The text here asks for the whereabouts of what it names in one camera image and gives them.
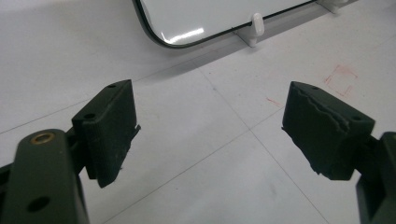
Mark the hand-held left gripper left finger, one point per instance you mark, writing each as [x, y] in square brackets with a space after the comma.
[109, 130]

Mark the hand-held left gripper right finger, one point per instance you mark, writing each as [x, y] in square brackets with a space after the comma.
[323, 137]

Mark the white table cover sheet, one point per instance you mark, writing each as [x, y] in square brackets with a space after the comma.
[199, 124]

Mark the white whiteboard with black rim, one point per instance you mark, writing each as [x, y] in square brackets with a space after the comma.
[199, 15]

